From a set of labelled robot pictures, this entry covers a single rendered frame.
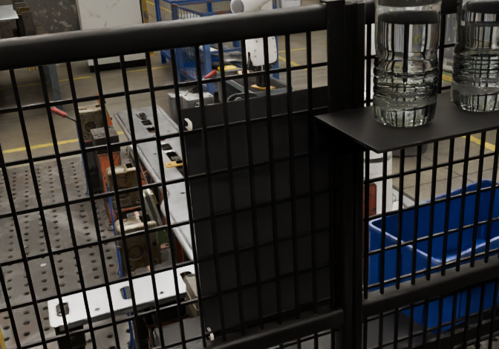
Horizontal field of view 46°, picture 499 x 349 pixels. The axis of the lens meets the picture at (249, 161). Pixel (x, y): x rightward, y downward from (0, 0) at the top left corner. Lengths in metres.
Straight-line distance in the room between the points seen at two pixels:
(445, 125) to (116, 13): 7.76
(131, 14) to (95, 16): 0.47
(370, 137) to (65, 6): 8.53
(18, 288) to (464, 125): 1.49
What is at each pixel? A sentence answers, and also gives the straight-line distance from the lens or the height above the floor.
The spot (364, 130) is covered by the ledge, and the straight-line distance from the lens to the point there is 0.61.
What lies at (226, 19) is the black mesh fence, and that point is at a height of 1.55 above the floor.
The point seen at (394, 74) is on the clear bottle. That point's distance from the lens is 0.59.
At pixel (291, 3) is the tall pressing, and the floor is 0.47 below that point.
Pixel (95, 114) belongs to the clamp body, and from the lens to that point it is 2.24.
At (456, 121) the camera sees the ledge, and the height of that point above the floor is 1.43.
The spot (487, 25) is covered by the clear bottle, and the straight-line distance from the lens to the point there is 0.64.
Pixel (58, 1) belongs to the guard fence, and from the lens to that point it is 9.02.
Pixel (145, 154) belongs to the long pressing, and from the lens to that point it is 1.86.
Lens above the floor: 1.62
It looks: 21 degrees down
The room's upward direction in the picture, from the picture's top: 4 degrees counter-clockwise
